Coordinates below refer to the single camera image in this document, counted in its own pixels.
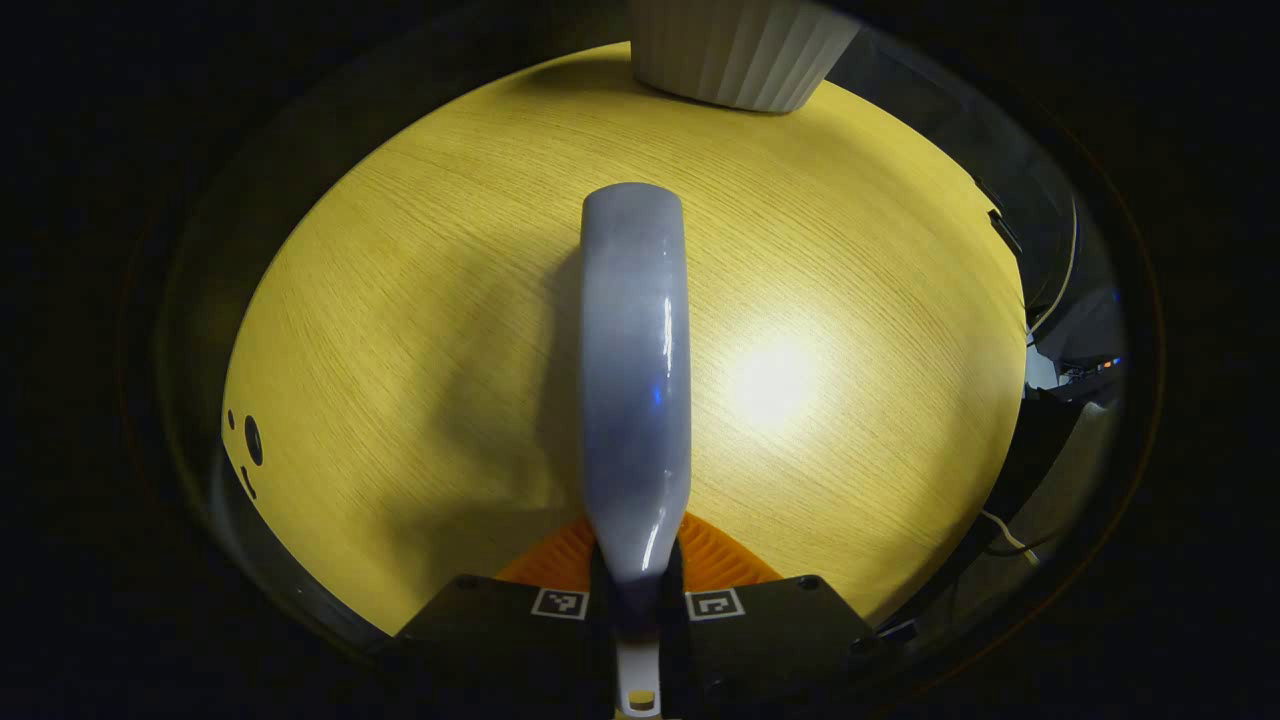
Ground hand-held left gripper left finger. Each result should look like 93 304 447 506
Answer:
385 515 613 720

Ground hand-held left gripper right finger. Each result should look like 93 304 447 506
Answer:
662 512 883 720

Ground small grey broom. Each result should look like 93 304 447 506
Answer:
580 182 693 719

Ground grey ribbed garbage bin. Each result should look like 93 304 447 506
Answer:
628 0 863 113

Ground wooden desktop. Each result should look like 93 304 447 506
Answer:
220 40 1031 636

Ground dark device with lights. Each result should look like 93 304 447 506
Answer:
1025 285 1129 401

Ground white cable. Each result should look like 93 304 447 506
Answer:
978 508 1046 566

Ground pale thin cable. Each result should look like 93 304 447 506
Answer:
1028 195 1081 336

